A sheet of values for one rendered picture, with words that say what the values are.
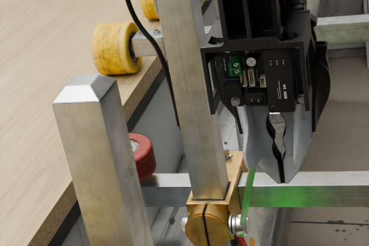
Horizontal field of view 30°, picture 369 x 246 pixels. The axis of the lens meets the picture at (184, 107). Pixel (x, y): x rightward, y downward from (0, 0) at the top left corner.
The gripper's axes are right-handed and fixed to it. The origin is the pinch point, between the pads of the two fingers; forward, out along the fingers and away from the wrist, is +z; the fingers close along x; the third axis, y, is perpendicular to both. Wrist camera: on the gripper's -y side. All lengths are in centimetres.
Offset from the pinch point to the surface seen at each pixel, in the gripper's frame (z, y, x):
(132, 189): -4.6, 10.6, -9.2
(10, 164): 9.2, -15.9, -36.7
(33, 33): 9, -65, -57
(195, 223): 13.4, -9.7, -12.0
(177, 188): 13.5, -16.7, -15.9
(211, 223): 13.4, -9.7, -10.2
